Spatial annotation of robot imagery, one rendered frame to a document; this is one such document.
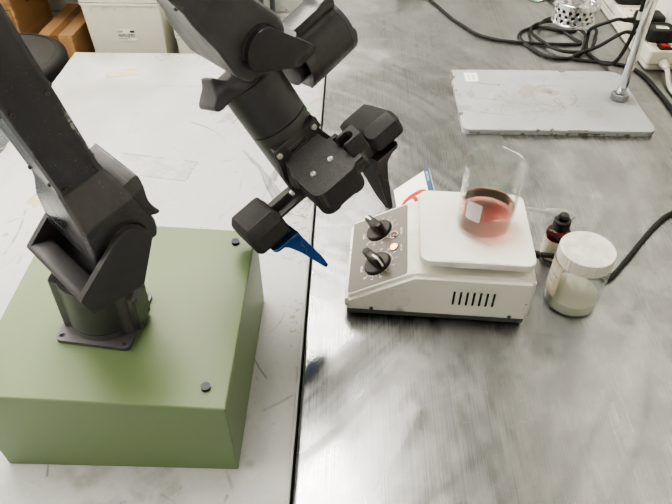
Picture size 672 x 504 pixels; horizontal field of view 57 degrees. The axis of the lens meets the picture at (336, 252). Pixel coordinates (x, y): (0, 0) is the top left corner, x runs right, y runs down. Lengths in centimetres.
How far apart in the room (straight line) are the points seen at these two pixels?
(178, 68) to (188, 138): 24
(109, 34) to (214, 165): 209
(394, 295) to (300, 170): 20
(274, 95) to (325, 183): 9
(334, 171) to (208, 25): 16
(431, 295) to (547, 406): 16
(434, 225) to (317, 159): 19
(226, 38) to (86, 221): 17
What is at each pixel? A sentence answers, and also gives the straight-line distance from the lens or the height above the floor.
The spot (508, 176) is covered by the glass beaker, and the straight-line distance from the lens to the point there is 69.
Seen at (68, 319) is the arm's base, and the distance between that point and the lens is 58.
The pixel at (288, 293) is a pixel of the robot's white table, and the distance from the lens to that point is 73.
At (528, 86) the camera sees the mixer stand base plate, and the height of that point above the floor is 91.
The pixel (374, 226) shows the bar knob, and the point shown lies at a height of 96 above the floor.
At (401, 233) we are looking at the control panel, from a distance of 71.
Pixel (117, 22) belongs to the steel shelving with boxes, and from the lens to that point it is 295.
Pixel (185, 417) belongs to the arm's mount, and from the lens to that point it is 54.
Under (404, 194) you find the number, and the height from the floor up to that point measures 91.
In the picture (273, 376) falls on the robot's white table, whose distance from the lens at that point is 65.
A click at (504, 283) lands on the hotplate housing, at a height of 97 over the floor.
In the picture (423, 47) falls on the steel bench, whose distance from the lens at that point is 127.
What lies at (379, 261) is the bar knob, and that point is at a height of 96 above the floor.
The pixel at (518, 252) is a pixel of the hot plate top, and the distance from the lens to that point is 67.
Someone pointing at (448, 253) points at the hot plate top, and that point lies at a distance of 65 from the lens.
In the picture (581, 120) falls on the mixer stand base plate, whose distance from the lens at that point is 108.
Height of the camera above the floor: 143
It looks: 43 degrees down
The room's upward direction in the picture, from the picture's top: straight up
